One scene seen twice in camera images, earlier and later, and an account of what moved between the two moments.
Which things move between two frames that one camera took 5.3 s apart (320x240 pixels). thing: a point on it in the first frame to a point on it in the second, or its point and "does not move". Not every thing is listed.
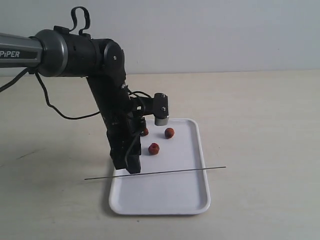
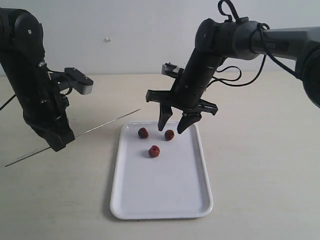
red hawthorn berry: [169, 133] does not move
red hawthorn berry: [146, 131] does not move
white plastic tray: [174, 182] does not move
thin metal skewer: [153, 173] to [76, 136]
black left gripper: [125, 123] to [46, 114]
